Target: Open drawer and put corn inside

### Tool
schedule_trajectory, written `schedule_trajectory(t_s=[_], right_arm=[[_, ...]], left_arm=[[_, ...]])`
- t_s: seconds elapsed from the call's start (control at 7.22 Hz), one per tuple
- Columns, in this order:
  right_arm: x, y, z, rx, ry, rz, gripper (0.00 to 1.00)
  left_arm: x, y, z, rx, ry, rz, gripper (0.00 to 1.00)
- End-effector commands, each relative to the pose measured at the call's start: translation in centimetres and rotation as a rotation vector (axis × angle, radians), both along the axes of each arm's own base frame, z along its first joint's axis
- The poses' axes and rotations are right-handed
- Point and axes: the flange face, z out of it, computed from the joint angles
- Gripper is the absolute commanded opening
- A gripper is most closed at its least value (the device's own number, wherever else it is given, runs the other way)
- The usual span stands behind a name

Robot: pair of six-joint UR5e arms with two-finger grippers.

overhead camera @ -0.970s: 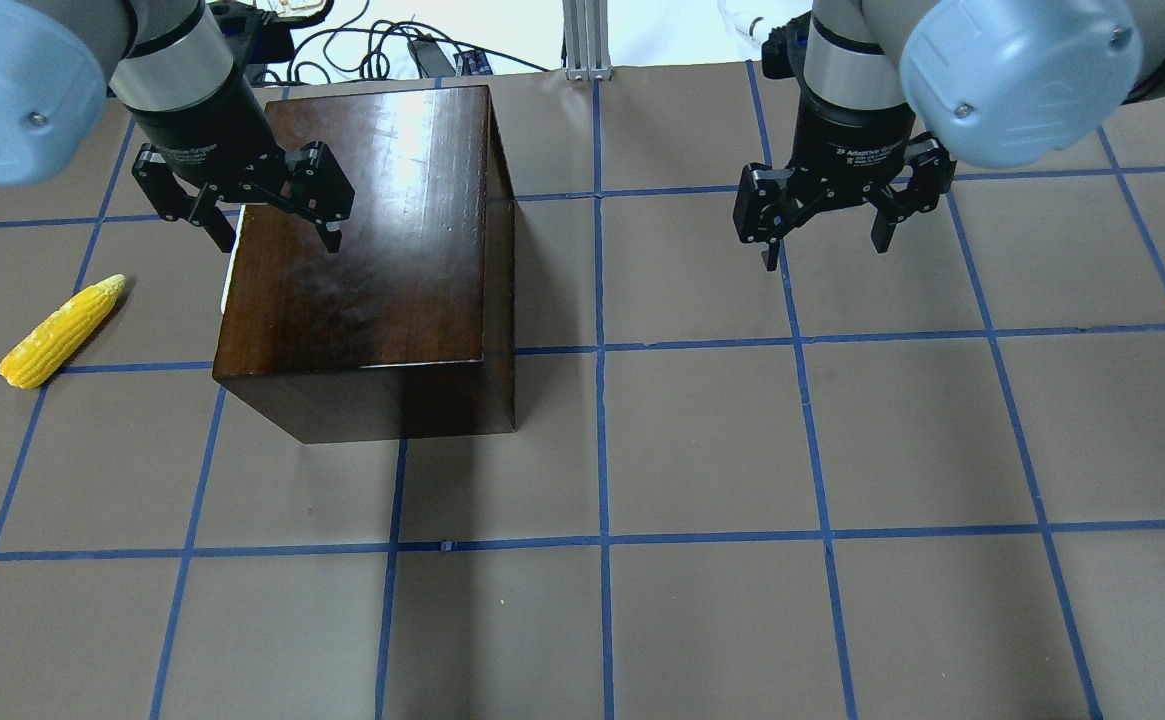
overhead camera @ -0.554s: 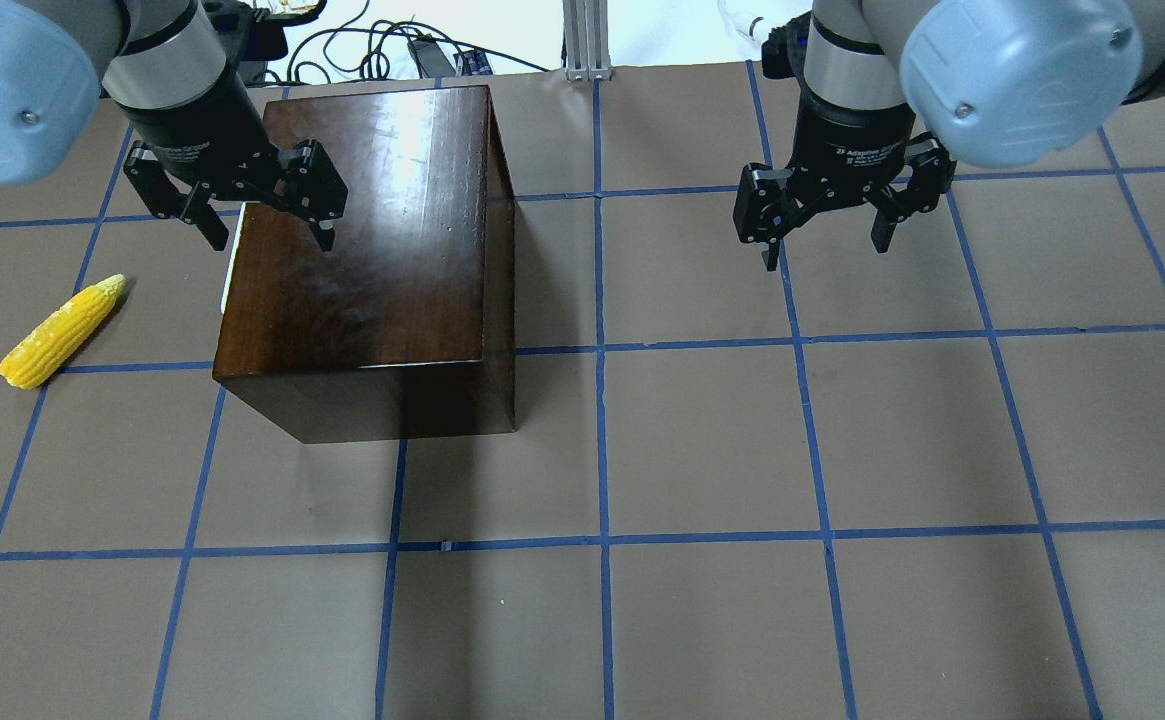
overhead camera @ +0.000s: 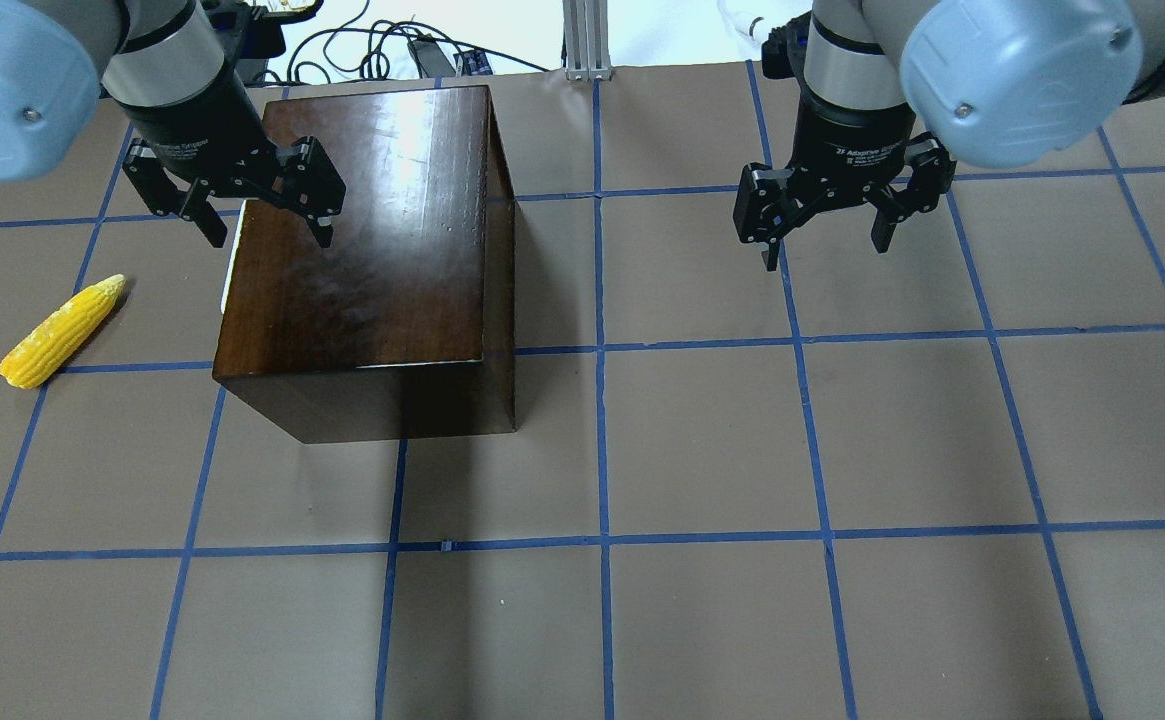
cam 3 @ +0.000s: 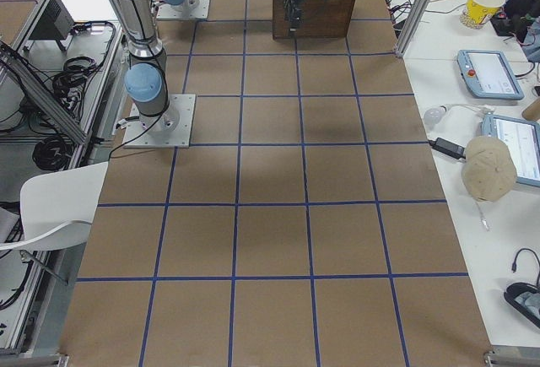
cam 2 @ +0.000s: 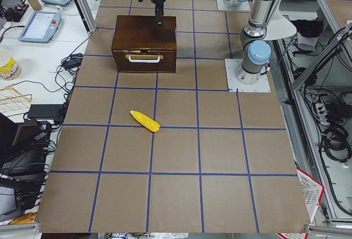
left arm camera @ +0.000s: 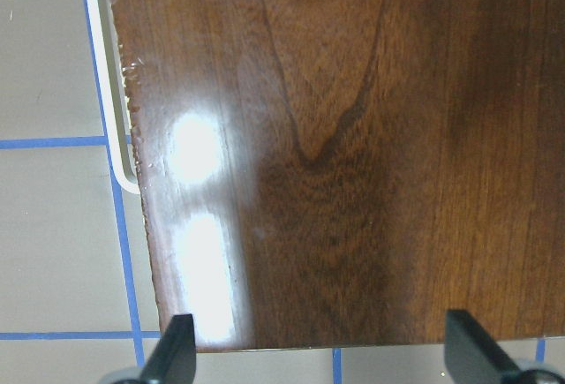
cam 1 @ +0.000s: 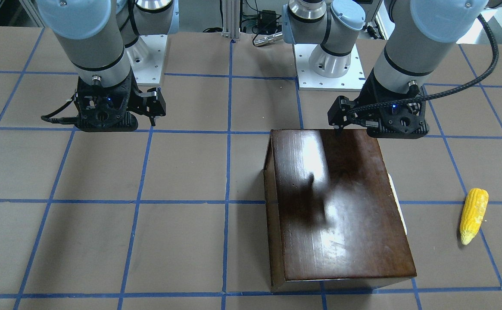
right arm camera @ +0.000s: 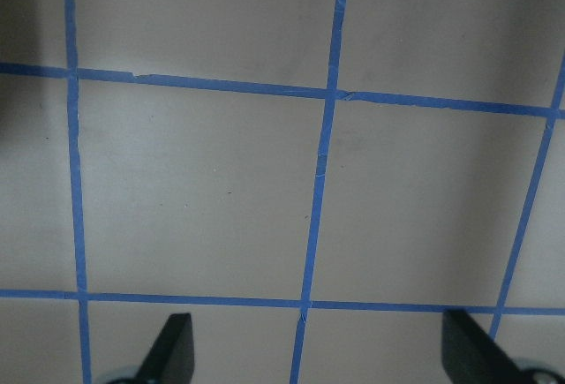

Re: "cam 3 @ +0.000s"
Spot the dark wooden drawer cabinet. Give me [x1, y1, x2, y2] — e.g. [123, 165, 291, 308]
[273, 0, 355, 40]

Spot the black open case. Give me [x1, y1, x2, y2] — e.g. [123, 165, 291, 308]
[504, 283, 539, 327]

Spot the white light bulb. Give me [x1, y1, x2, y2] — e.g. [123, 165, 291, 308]
[423, 105, 449, 128]

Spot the yellow popcorn bucket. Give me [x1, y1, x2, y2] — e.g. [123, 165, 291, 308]
[460, 0, 505, 30]

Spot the far teach pendant tablet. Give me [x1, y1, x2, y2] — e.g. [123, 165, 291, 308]
[456, 50, 525, 100]

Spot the teach pendant tablet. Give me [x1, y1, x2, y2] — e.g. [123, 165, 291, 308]
[456, 50, 525, 100]
[480, 114, 539, 187]

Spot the black power adapter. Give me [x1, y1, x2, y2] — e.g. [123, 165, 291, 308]
[429, 138, 466, 160]

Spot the beige baseball cap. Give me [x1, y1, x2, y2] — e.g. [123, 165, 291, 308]
[462, 136, 517, 202]

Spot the cardboard tube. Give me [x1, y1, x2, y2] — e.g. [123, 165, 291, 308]
[521, 99, 540, 121]

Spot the near teach pendant tablet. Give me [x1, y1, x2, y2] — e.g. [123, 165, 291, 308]
[480, 114, 539, 187]

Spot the white plastic chair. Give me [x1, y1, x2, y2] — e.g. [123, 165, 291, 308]
[1, 162, 108, 251]

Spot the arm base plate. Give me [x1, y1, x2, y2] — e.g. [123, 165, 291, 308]
[156, 0, 210, 21]
[122, 94, 196, 149]

